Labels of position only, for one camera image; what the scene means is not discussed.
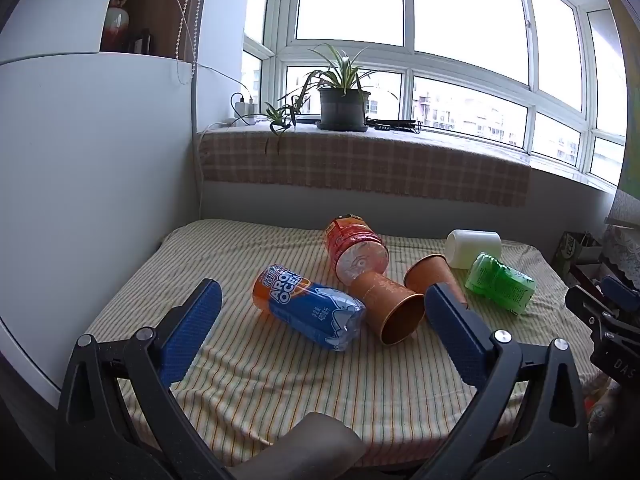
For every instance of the dark picture frame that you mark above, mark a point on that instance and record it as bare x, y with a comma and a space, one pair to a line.
142, 41

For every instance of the white phone charger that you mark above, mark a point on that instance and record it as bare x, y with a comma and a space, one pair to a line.
251, 108
239, 109

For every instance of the person's leg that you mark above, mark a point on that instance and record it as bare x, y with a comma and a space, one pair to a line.
305, 447

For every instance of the paper bag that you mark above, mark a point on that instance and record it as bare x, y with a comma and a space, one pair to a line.
575, 252

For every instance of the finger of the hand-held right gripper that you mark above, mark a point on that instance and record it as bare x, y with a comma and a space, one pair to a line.
620, 287
586, 307

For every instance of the potted spider plant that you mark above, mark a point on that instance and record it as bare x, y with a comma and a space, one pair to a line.
344, 105

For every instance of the white cabinet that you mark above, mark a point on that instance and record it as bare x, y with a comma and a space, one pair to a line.
90, 170

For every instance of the green plastic bottle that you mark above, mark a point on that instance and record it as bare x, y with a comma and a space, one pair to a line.
500, 282

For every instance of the white cup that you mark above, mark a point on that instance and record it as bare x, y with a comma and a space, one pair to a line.
472, 248

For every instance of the striped bed sheet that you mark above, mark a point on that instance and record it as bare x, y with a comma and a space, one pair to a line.
270, 380

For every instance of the small copper paper cup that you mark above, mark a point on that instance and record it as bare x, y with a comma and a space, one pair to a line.
430, 272

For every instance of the white window frame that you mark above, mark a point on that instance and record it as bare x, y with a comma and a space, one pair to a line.
407, 62

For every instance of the large copper paper cup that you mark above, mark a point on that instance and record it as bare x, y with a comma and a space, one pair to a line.
387, 310

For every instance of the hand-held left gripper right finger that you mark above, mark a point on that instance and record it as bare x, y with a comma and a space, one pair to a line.
456, 332

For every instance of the small trailing plant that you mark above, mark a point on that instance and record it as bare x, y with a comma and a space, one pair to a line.
277, 119

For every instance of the blue and orange bottle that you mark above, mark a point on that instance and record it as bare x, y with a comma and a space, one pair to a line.
310, 307

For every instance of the black device on sill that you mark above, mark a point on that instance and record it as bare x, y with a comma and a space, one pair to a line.
395, 124

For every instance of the red and white vase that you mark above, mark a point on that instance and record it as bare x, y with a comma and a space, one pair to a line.
116, 20

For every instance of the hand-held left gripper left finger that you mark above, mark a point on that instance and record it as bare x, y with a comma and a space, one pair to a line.
192, 330

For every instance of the checked sill cloth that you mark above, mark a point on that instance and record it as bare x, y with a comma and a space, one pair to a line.
365, 167

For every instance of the white power strip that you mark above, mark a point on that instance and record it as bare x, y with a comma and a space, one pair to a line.
235, 121

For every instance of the lace cloth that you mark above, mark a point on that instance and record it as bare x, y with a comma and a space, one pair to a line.
622, 252

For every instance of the red plastic bottle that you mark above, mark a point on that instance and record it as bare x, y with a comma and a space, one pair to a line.
352, 247

